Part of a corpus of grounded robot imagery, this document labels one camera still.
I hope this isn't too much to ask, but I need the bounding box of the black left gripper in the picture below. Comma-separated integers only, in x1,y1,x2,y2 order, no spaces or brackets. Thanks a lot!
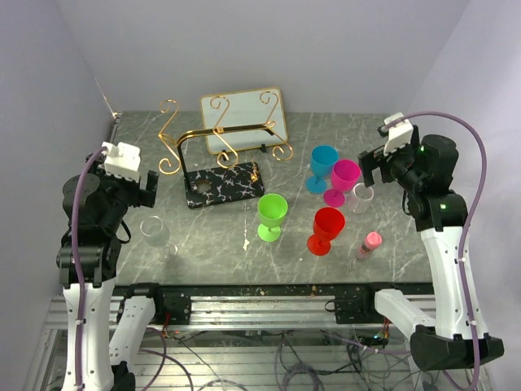
85,152,158,231

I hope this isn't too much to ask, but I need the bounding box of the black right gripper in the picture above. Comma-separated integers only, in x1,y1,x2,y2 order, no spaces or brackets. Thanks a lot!
358,134,424,192

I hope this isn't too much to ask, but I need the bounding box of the pink plastic wine glass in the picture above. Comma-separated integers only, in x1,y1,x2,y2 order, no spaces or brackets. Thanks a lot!
323,159,361,208

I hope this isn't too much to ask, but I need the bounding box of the blue plastic wine glass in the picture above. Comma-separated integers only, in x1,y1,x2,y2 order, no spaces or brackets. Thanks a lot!
306,145,339,194

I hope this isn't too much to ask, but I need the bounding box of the red plastic wine glass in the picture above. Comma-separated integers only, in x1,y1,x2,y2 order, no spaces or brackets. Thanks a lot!
307,207,345,256

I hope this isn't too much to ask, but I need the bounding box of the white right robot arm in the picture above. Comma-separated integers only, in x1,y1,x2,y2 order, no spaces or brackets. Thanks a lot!
358,134,504,371

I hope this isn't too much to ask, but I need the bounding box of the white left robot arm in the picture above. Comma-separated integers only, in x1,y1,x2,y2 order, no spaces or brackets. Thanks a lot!
56,152,166,390

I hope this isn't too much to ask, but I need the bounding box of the clear tumbler glass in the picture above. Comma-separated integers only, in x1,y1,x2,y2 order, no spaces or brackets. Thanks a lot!
346,183,374,214

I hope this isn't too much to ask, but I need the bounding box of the clear stemmed wine glass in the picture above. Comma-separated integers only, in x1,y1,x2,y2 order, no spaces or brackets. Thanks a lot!
139,215,177,262

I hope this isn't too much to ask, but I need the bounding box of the green plastic wine glass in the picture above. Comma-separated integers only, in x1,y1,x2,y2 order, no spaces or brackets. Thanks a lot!
257,193,288,243

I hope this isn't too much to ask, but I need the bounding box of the small pink capped bottle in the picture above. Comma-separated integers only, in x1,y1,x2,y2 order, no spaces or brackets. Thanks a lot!
356,231,383,260

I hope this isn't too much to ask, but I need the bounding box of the gold framed mirror tray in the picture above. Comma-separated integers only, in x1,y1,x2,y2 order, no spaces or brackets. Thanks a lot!
200,87,289,155

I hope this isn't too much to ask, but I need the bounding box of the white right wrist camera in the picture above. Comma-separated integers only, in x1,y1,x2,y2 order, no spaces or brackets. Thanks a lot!
383,112,414,156

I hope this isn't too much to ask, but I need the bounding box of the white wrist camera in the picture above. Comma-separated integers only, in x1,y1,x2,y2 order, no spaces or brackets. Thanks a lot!
383,112,414,156
102,142,141,183

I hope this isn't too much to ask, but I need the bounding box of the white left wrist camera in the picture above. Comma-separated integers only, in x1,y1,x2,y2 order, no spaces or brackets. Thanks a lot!
102,142,141,183

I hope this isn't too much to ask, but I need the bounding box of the gold wire wine glass rack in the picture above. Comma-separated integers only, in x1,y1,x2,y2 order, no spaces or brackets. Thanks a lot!
157,91,294,210

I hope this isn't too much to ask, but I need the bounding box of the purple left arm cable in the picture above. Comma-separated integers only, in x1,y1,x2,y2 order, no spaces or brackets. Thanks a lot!
69,146,195,391

